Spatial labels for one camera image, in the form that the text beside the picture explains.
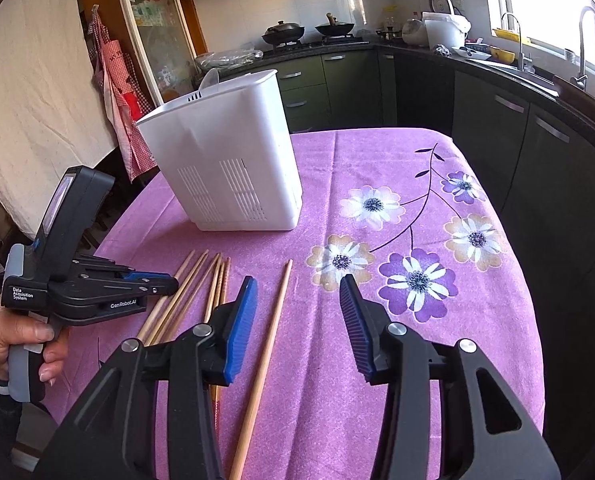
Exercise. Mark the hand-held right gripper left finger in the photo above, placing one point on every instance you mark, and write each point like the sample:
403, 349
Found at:
237, 332

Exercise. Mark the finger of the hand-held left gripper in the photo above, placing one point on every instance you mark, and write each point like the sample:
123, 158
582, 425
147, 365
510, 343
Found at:
137, 276
107, 305

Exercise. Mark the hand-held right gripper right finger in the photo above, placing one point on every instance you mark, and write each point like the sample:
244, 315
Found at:
358, 332

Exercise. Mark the wooden chopstick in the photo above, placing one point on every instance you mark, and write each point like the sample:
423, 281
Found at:
265, 360
197, 267
199, 285
216, 285
187, 262
226, 280

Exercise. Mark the white plastic utensil holder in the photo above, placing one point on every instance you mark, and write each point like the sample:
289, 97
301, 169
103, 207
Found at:
217, 140

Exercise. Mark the person's left hand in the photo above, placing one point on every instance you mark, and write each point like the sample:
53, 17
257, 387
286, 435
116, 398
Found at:
2, 335

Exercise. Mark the red checked apron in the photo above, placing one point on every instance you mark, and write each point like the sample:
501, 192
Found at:
117, 90

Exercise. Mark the white cloth sheet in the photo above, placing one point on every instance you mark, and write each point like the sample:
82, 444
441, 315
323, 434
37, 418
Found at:
32, 85

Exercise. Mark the purple floral tablecloth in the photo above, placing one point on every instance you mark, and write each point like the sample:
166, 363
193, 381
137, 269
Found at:
327, 180

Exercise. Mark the translucent plastic utensil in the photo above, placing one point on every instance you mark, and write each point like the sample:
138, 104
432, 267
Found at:
210, 81

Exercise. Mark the wooden framed glass door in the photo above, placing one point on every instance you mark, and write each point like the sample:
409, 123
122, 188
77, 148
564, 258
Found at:
152, 25

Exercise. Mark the clear plastic bag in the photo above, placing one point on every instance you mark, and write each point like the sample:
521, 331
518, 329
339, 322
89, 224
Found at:
227, 59

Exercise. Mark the dark lower cabinets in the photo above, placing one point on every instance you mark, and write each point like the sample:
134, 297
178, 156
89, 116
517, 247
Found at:
527, 160

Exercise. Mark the green lower cabinets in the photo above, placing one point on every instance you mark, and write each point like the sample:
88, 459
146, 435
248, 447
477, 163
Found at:
342, 85

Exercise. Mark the black wok with lid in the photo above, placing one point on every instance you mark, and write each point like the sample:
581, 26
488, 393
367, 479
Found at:
282, 31

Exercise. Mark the gas stove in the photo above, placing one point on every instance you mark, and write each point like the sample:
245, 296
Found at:
322, 42

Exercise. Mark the small steel pot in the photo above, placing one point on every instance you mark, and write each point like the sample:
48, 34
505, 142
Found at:
388, 35

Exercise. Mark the white dish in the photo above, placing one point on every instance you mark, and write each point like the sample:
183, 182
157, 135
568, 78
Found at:
470, 52

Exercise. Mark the white rice cooker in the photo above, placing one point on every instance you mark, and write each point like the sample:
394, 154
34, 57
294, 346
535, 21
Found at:
415, 32

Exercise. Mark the black open wok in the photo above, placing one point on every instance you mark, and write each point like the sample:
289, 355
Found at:
333, 27

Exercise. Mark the steel sink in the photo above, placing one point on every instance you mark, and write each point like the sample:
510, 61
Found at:
522, 74

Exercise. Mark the white plastic bucket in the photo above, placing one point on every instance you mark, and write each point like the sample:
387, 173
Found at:
445, 32

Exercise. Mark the yellow bowl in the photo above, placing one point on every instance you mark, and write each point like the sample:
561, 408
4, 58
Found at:
502, 54

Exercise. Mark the wooden cutting board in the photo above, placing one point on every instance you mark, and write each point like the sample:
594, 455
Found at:
582, 97

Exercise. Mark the small steel faucet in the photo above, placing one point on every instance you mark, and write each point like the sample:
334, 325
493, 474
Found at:
520, 45

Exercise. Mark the large steel faucet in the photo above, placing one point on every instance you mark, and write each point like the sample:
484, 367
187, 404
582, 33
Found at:
582, 50

